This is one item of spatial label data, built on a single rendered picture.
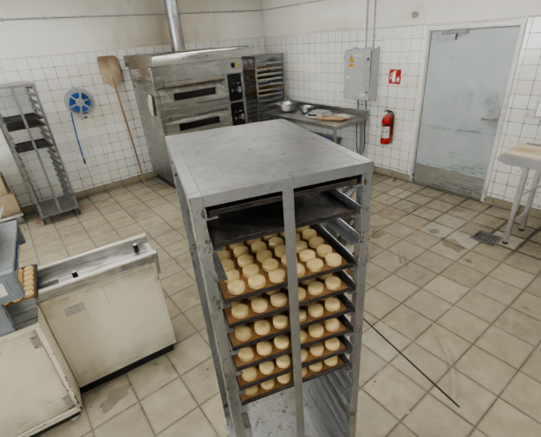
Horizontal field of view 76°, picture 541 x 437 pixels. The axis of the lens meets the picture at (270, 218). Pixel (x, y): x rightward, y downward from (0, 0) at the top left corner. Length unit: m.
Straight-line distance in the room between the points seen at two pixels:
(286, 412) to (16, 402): 1.56
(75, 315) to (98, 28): 4.67
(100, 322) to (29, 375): 0.45
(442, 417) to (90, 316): 2.28
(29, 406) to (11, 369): 0.30
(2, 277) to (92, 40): 4.65
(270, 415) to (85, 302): 1.33
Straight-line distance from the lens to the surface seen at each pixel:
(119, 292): 2.54
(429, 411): 2.66
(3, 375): 2.55
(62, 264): 2.72
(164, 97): 5.51
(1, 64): 6.15
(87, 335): 2.68
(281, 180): 0.84
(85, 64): 6.27
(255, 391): 1.33
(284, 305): 1.09
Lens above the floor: 2.13
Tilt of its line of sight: 28 degrees down
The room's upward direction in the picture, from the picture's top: 5 degrees counter-clockwise
